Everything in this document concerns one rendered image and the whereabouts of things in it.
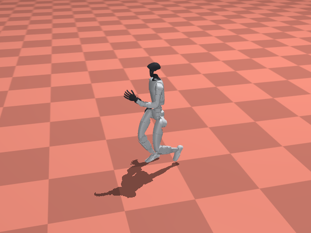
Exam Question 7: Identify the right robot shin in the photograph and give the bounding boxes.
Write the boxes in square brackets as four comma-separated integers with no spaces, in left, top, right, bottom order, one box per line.
[139,140,156,156]

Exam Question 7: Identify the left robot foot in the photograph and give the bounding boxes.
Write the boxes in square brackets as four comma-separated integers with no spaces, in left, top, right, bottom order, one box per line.
[173,145,183,161]

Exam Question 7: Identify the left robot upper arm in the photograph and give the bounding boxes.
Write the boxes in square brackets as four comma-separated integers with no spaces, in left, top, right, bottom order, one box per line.
[155,83,163,108]

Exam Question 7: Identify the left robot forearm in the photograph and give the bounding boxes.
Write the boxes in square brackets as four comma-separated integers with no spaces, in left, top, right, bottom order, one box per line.
[136,100,157,109]

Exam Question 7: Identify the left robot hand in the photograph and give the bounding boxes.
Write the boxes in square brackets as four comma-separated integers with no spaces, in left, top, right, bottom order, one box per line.
[124,90,141,103]

